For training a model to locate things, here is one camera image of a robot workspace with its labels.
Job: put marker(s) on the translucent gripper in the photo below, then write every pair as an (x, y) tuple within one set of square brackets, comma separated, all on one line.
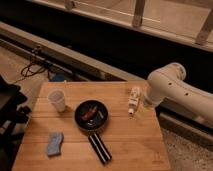
[(144, 107)]

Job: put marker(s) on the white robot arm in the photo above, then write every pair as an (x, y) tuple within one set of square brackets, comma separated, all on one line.
[(168, 82)]

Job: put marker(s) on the white spray bottle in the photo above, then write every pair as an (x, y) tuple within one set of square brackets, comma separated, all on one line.
[(134, 100)]

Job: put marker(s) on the black bowl with food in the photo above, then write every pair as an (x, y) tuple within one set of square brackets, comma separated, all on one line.
[(91, 115)]

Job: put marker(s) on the black striped rectangular block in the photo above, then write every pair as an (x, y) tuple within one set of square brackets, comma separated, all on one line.
[(100, 148)]

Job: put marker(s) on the blue object on floor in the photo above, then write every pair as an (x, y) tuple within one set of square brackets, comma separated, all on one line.
[(58, 78)]

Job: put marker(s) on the blue sponge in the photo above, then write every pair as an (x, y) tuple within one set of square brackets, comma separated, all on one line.
[(54, 144)]

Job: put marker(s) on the black equipment at left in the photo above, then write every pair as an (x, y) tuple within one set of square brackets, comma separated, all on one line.
[(12, 112)]

